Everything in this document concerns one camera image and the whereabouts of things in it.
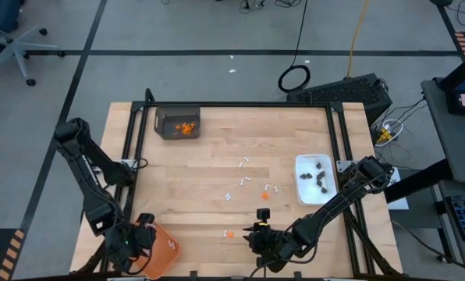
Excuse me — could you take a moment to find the orange plastic tray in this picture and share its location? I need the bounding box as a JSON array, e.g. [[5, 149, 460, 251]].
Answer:
[[129, 220, 182, 280]]

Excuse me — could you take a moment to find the grey keyboard desk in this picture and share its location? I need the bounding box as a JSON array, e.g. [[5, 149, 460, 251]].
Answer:
[[437, 179, 465, 281]]

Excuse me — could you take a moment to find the dark grey plastic bin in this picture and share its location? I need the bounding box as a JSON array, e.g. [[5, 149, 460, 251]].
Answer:
[[154, 105, 201, 141]]

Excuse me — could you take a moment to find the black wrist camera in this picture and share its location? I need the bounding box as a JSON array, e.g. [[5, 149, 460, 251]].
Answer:
[[273, 232, 298, 258], [133, 226, 158, 251]]

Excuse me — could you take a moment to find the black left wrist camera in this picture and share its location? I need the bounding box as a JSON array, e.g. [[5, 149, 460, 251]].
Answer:
[[133, 226, 158, 251]]

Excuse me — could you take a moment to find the black right camera cable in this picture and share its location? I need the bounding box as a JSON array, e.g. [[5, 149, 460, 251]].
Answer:
[[250, 233, 320, 280]]

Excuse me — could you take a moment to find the yellow hanging cable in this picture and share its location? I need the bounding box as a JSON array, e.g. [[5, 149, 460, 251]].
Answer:
[[346, 0, 371, 78]]

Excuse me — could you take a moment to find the black computer case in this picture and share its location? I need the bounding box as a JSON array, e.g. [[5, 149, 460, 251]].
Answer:
[[286, 73, 393, 126]]

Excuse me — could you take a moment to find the yellow power strip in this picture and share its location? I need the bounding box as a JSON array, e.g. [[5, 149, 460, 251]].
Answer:
[[376, 128, 393, 144]]

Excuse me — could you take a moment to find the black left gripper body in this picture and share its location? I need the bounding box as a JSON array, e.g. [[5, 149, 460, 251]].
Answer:
[[107, 213, 158, 272]]

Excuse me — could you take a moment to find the white plastic bin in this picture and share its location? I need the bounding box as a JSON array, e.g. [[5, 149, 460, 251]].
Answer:
[[294, 153, 339, 207]]

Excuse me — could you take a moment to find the grey office chair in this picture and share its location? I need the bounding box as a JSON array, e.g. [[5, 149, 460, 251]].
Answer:
[[0, 0, 66, 87]]

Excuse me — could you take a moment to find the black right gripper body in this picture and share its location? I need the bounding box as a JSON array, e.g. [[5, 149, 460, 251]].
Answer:
[[250, 208, 298, 270]]

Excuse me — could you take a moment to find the black metal beam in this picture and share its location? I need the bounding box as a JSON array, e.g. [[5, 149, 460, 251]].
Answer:
[[383, 158, 452, 204]]

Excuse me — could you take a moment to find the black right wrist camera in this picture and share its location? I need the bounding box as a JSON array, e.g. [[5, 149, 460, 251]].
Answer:
[[273, 232, 298, 258]]

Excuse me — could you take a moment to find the white paper sheet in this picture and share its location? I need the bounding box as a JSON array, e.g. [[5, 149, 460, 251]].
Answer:
[[386, 167, 410, 211]]

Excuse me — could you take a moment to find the black coiled cable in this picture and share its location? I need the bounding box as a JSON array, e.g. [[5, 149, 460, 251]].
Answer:
[[277, 0, 311, 94]]

